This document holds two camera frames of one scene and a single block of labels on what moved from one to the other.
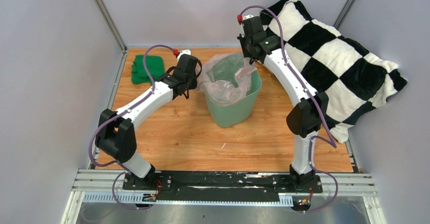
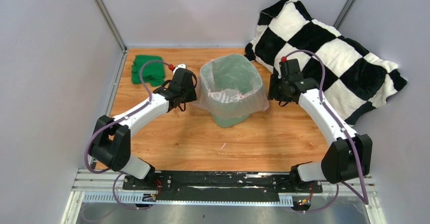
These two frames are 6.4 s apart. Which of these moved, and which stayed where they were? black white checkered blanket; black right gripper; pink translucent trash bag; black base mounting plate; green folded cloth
Moved: pink translucent trash bag; black right gripper
Stayed: black white checkered blanket; green folded cloth; black base mounting plate
